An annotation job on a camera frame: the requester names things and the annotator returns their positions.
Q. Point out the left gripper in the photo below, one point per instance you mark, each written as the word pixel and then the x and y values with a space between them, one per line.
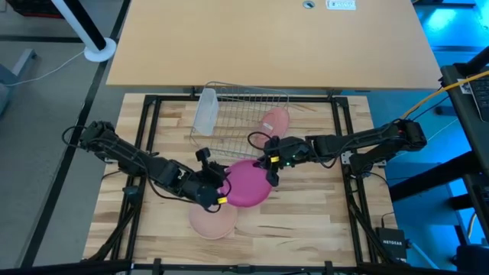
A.
pixel 208 183

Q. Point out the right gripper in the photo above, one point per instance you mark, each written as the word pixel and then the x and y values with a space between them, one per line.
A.
pixel 290 153

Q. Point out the magenta plate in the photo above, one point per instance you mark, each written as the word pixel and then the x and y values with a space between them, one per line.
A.
pixel 248 185

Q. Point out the salmon pink plate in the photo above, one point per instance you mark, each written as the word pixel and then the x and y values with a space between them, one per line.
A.
pixel 277 122

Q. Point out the pale pink plate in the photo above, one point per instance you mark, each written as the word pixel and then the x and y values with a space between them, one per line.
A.
pixel 214 223

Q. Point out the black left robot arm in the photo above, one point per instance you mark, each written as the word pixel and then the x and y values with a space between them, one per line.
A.
pixel 126 154

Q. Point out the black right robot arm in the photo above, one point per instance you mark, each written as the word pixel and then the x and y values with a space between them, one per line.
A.
pixel 363 139

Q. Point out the translucent cutlery holder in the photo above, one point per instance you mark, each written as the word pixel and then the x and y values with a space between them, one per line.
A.
pixel 206 112

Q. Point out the tan wooden desk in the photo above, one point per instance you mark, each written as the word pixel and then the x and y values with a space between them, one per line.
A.
pixel 267 46

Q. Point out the black metal strut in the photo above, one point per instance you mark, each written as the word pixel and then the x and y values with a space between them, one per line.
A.
pixel 428 179

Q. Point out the grey desk grommet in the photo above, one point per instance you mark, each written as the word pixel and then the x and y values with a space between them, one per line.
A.
pixel 308 4

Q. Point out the white black tower fan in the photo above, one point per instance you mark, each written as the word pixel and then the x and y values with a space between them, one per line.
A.
pixel 100 49

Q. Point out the white power outlet strip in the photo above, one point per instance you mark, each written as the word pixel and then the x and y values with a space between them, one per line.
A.
pixel 341 4

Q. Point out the black equipment cart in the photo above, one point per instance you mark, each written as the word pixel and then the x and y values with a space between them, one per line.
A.
pixel 458 114

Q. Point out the black laptop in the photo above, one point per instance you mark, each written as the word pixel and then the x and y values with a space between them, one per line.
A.
pixel 482 95

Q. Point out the grey furniture piece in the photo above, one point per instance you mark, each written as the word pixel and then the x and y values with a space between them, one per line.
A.
pixel 7 88

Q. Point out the dark red crate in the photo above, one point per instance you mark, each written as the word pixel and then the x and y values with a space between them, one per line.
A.
pixel 30 7

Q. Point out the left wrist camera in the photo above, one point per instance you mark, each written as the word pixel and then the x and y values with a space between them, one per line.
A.
pixel 203 154

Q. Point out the black table frame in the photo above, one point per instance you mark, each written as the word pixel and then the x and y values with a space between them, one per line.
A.
pixel 172 99

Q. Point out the black Netgear switch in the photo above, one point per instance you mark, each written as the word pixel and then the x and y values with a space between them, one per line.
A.
pixel 391 244

